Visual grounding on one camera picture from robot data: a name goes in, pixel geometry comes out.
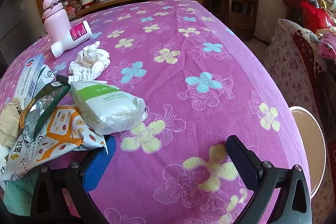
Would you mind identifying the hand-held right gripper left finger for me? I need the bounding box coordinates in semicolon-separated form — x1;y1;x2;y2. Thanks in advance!
29;135;117;224

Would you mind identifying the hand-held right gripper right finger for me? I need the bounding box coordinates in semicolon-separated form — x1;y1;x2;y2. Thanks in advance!
226;135;313;224

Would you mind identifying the orange and white snack packet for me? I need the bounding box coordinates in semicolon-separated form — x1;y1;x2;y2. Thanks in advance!
3;105;109;181

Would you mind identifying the white and green tissue pack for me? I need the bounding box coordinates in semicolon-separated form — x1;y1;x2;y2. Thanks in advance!
69;80;148;135

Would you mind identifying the white trash bin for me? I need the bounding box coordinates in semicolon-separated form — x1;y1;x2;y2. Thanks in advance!
289;106;327;199

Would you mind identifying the green and silver wrapper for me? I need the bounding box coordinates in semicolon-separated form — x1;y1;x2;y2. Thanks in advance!
20;74;72;143

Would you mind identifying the teal green cloth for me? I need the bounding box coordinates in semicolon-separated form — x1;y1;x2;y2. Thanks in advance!
3;169;40;216

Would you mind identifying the beige paper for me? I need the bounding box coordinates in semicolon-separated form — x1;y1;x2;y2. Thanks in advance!
0;97;23;147

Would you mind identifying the crumpled white tissue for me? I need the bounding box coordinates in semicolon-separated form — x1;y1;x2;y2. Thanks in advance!
68;41;111;82

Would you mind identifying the white and blue carton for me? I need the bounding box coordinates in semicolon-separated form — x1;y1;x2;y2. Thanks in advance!
13;53;57;109

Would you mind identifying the floral covered sofa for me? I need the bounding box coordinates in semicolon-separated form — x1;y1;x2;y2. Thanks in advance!
264;18;336;214

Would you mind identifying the pink floral tablecloth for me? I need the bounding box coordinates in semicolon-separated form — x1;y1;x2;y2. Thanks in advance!
0;0;311;224

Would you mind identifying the white bottle with magenta label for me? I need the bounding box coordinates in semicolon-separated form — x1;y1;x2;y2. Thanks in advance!
51;21;92;58

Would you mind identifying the pink printed blanket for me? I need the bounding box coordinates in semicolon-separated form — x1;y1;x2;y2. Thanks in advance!
316;27;336;60

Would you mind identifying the pink bottle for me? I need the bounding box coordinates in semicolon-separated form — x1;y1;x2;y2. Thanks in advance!
42;0;71;42

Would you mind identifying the red plastic bag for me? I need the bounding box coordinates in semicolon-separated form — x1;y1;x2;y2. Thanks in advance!
301;1;336;33

